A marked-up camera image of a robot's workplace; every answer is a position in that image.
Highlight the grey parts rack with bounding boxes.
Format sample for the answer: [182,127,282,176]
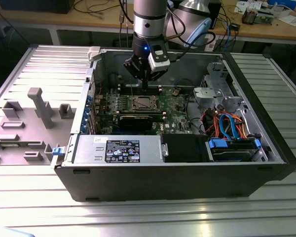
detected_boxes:
[0,87,77,166]

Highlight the hard disk in blue carrier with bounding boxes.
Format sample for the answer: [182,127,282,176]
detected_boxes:
[205,137,262,163]

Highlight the green circuit board device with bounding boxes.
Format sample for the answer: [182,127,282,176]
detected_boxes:
[255,9,274,25]

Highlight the wooden desk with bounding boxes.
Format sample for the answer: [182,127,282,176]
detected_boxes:
[0,0,296,46]

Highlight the blue hanging cable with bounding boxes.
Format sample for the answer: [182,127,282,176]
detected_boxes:
[222,17,237,51]

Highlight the white camera on black bracket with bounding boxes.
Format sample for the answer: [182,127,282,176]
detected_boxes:
[148,43,171,74]

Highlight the wide black box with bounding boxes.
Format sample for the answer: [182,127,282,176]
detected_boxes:
[0,0,71,15]

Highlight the thin red wire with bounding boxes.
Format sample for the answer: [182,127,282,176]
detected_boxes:
[88,79,103,97]

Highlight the blue case latch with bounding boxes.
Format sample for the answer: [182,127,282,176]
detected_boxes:
[52,146,65,157]

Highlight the thin black looped cable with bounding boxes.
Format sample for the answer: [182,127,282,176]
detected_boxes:
[185,93,203,135]

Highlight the pale blue object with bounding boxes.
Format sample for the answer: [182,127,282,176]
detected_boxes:
[3,226,39,237]

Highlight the blue box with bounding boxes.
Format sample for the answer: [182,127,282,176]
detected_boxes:
[266,0,296,11]

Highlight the white paper stack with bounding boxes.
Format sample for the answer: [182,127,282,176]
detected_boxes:
[277,14,296,27]

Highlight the black disk bay cover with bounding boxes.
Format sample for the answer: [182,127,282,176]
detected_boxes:
[162,134,208,162]

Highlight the blue flat wire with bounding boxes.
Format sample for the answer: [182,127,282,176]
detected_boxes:
[219,113,240,141]

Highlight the silver metal drive cage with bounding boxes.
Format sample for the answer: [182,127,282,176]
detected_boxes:
[193,61,249,117]

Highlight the tall black box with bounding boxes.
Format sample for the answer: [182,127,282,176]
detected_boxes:
[208,0,222,30]

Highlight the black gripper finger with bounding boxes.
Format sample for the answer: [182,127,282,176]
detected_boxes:
[123,56,147,89]
[146,68,169,89]

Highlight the black and grey PC case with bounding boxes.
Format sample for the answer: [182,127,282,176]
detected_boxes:
[50,46,296,203]

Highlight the orange wire bundle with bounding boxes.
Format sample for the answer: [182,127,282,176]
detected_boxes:
[207,111,249,139]

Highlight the white printed paper sheet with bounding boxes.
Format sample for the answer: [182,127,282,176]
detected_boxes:
[234,1,249,13]

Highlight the black graphics card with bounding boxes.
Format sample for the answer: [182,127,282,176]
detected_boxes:
[118,115,154,132]

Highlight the black camera cable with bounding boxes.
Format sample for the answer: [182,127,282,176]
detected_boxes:
[168,33,216,61]

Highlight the brown heat sink block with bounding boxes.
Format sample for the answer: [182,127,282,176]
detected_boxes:
[241,6,257,25]

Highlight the beige case latch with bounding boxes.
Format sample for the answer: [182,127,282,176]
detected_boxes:
[87,46,102,62]

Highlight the CPU socket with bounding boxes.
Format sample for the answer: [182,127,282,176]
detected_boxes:
[132,95,161,111]

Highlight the silver power supply with label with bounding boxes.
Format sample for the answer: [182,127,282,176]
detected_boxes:
[73,134,163,165]

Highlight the green motherboard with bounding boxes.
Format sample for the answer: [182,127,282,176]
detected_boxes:
[93,83,197,135]

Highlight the red flat wire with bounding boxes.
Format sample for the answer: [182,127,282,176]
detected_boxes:
[201,110,214,135]

